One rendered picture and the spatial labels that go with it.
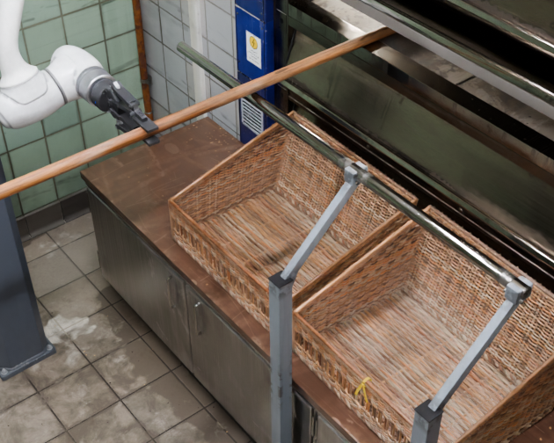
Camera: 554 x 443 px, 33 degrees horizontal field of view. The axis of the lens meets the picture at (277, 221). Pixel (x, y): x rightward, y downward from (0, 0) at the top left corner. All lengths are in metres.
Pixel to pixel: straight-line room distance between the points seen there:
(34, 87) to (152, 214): 0.73
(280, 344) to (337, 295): 0.26
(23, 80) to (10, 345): 1.16
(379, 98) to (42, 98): 0.90
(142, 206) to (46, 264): 0.83
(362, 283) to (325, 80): 0.62
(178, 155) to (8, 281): 0.69
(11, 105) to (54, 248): 1.46
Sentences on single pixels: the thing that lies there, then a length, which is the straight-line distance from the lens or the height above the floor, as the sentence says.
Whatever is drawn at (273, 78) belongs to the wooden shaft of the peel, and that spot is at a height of 1.20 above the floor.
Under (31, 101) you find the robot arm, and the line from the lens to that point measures 2.36.
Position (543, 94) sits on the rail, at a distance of 1.94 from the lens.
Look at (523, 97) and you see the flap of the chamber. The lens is 1.97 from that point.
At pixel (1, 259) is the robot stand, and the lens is 3.00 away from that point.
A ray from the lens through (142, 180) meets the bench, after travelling 3.06.
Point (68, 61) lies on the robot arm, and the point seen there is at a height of 1.25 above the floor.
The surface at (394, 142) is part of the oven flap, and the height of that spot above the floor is 0.96.
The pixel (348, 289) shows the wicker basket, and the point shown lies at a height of 0.70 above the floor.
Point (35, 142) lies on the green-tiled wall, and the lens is 3.62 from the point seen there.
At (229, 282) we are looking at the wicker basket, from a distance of 2.60.
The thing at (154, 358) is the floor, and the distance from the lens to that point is 3.27.
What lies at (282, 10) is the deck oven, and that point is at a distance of 2.79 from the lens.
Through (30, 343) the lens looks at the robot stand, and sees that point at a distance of 3.27.
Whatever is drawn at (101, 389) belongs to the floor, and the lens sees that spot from 3.21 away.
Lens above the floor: 2.45
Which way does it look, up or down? 41 degrees down
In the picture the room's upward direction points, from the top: 1 degrees counter-clockwise
